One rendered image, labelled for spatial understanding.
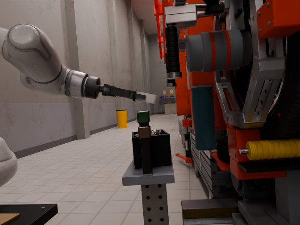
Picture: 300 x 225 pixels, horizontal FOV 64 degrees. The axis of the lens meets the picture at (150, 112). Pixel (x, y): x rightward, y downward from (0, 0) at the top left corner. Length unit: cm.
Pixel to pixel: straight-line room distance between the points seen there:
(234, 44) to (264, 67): 23
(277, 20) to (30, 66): 59
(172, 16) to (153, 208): 72
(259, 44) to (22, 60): 59
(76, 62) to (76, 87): 541
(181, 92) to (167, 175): 247
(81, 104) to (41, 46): 543
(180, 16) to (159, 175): 49
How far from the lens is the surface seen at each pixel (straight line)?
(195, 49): 84
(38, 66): 71
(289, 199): 98
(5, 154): 117
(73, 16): 651
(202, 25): 134
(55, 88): 82
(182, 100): 319
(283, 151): 82
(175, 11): 73
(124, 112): 830
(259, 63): 66
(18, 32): 69
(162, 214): 106
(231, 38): 87
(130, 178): 81
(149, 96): 80
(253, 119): 80
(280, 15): 60
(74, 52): 628
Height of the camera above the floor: 67
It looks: 1 degrees down
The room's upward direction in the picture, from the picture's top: 4 degrees counter-clockwise
